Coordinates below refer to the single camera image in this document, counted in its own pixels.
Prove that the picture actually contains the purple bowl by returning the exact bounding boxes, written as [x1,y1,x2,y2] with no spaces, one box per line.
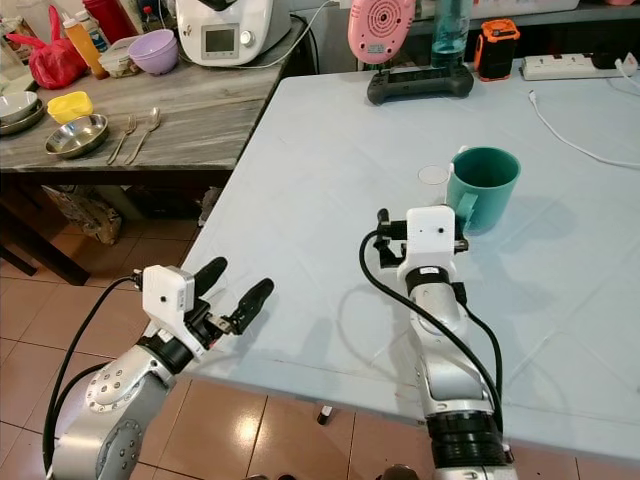
[127,28,180,77]

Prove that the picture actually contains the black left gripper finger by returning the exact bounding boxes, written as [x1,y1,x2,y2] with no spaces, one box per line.
[195,257,229,298]
[230,278,275,336]

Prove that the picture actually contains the grey plastic bag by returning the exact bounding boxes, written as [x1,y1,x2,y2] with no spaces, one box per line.
[199,187,227,229]

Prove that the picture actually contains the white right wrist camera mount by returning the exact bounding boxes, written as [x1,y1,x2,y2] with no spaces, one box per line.
[395,205,462,287]

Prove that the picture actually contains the red canister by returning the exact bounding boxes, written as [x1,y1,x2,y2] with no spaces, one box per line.
[81,0,137,44]

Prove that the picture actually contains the printed sack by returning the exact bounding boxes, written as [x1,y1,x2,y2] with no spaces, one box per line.
[45,186,116,246]

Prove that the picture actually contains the steel spoon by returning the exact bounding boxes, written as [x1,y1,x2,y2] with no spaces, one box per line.
[127,106,164,167]

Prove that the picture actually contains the steel fork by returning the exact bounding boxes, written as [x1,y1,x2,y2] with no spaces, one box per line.
[107,115,140,167]

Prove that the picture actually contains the stacked steel bowls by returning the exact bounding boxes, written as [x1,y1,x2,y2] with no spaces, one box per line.
[0,90,42,138]

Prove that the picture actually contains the white power strip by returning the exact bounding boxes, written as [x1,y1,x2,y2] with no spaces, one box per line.
[521,53,607,82]

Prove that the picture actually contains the black handheld controller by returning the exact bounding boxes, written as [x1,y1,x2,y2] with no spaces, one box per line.
[366,64,475,107]

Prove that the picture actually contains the single steel bowl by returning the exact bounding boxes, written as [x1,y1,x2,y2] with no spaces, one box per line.
[44,113,110,160]

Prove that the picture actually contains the teal mug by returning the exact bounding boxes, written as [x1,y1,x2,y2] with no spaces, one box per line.
[447,146,522,237]

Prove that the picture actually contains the pink round fan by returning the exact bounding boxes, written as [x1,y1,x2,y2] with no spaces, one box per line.
[347,0,417,67]

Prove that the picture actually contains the teal water bottle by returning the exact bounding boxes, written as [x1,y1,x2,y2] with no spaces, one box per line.
[430,0,474,70]

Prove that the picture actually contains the stone top dark wood table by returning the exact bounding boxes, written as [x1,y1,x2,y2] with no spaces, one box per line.
[0,20,306,289]

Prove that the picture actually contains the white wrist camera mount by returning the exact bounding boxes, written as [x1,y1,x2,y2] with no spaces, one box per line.
[395,205,462,287]
[141,264,197,347]

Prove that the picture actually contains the orange sauce bottle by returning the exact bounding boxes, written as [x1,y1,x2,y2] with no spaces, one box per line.
[61,12,110,80]

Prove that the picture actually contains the white kitchen appliance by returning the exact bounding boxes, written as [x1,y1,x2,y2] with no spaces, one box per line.
[175,0,287,70]

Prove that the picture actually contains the white cable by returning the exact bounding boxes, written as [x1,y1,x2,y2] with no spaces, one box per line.
[528,90,640,171]

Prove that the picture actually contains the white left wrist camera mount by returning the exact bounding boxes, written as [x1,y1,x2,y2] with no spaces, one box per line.
[141,264,197,347]

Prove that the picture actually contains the clear plastic food container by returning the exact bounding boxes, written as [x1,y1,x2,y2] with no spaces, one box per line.
[99,38,142,80]

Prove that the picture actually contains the red plastic bag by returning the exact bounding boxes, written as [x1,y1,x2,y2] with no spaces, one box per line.
[5,12,87,90]

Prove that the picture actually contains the orange black device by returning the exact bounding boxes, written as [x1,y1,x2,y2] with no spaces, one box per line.
[474,18,523,82]

